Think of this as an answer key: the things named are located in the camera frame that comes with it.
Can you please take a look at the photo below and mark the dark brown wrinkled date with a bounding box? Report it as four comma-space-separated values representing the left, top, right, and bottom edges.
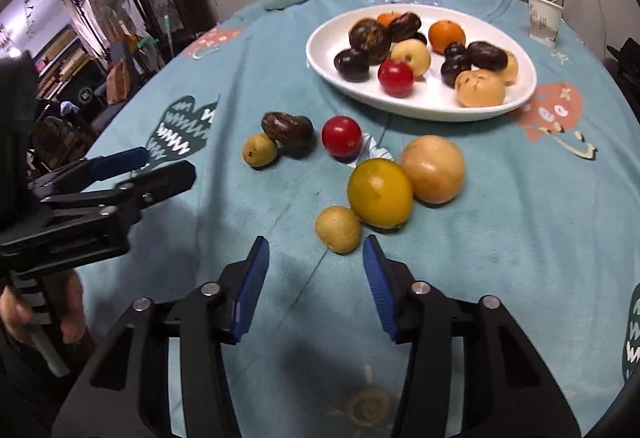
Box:
261, 111, 316, 158

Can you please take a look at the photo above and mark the white paper cup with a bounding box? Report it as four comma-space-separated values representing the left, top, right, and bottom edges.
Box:
526, 0, 565, 44

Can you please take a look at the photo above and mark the small yellow apple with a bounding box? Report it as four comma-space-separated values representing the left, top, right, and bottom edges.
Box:
390, 39, 432, 78

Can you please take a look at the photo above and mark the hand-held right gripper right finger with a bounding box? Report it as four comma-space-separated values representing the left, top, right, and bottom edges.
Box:
362, 234, 581, 438

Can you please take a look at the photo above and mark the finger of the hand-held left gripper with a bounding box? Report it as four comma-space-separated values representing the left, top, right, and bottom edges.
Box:
30, 148, 151, 191
40, 160, 197, 221

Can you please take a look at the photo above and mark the black chair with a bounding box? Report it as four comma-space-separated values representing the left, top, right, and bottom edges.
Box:
606, 38, 640, 91

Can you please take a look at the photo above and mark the standing fan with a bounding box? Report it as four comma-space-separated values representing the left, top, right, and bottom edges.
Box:
97, 0, 128, 39

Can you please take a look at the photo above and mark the dark wrinkled passion fruit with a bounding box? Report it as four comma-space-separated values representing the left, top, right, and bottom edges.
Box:
348, 18, 392, 64

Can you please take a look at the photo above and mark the brown cushion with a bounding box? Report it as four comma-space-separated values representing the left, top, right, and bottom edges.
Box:
107, 60, 132, 93

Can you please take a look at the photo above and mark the small yellow pear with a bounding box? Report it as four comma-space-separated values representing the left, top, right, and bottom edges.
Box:
315, 205, 362, 255

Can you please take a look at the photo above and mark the tan speckled pear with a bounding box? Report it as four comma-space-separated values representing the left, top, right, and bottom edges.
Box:
454, 69, 507, 109

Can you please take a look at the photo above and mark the white plate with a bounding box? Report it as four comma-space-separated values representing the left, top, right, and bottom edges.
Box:
305, 4, 538, 123

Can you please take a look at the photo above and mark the light blue printed tablecloth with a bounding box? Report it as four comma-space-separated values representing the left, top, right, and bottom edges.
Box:
77, 0, 640, 438

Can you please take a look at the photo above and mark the pale yellow pear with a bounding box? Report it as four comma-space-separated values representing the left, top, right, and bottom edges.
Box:
502, 52, 520, 86

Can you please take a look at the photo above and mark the yellow citrus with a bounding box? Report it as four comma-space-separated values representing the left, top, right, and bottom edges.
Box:
347, 158, 414, 230

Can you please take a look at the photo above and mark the small green-yellow pear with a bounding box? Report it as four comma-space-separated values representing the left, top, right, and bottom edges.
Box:
242, 133, 279, 168

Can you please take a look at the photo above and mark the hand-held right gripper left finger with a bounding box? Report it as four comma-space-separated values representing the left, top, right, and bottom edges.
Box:
52, 235, 271, 438

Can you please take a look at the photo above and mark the golden round pear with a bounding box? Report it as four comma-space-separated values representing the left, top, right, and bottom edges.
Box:
399, 134, 467, 205

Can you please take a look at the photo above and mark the small red apple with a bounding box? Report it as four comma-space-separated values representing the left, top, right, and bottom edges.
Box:
377, 59, 416, 98

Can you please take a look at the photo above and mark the person's left hand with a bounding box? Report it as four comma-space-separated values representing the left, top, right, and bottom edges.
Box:
0, 270, 90, 345

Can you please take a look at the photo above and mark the red cherry tomato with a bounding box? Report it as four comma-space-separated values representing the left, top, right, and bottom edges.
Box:
321, 115, 363, 159

